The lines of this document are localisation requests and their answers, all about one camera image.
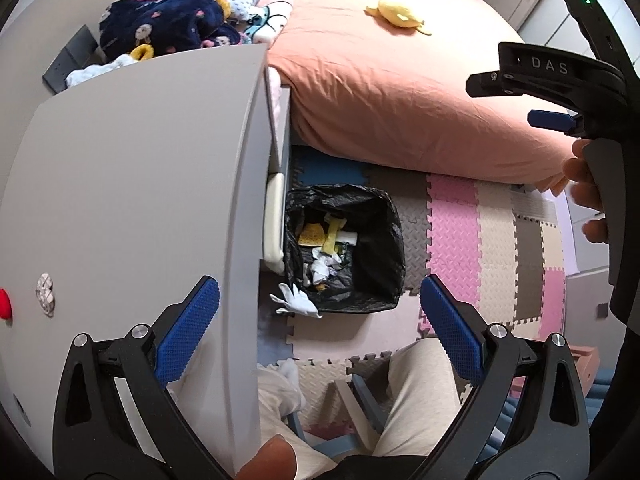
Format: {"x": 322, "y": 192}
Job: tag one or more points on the person's left hand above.
{"x": 270, "y": 460}

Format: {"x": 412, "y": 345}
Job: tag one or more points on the desk drawer with cream front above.
{"x": 274, "y": 220}

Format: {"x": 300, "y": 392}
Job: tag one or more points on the pink stool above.
{"x": 587, "y": 360}

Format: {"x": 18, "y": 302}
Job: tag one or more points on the small crumpled wrapper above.
{"x": 45, "y": 290}

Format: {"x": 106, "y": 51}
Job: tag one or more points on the white plush toy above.
{"x": 267, "y": 32}

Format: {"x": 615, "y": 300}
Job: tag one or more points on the red object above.
{"x": 5, "y": 305}

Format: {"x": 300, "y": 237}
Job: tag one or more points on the grey wall socket panel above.
{"x": 65, "y": 65}

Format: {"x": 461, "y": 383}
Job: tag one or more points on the person's left leg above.
{"x": 280, "y": 400}

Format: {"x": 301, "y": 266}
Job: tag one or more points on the crumpled white tissue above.
{"x": 320, "y": 270}

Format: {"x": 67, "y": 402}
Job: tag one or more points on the person's right hand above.
{"x": 582, "y": 180}

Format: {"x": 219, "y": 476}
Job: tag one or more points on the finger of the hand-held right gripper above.
{"x": 550, "y": 120}
{"x": 495, "y": 84}

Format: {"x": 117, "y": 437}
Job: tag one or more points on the grey desk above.
{"x": 140, "y": 185}

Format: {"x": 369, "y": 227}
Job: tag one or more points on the small white paper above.
{"x": 348, "y": 238}

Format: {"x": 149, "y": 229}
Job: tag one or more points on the grey chair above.
{"x": 367, "y": 400}

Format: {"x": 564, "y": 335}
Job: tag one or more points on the white glove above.
{"x": 300, "y": 302}

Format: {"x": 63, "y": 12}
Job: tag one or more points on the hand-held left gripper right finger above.
{"x": 452, "y": 330}

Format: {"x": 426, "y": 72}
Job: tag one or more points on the black-lined trash bin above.
{"x": 385, "y": 260}

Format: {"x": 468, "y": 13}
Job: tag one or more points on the person's right leg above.
{"x": 420, "y": 395}

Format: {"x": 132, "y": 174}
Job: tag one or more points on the dark wall switch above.
{"x": 602, "y": 310}

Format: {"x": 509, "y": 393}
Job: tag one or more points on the bed with orange sheet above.
{"x": 400, "y": 85}

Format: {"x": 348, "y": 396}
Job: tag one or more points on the yellow paper strip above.
{"x": 332, "y": 235}

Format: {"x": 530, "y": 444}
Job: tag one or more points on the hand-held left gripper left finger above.
{"x": 187, "y": 330}

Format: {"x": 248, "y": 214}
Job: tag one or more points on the person's leg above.
{"x": 420, "y": 395}
{"x": 280, "y": 400}

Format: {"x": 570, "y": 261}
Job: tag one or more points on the yellow plush toy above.
{"x": 397, "y": 12}

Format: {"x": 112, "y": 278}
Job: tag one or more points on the navy printed blanket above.
{"x": 165, "y": 20}

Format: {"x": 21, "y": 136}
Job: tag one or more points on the white wardrobe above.
{"x": 540, "y": 15}

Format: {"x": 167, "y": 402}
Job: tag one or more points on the white fluffy cloth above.
{"x": 95, "y": 72}

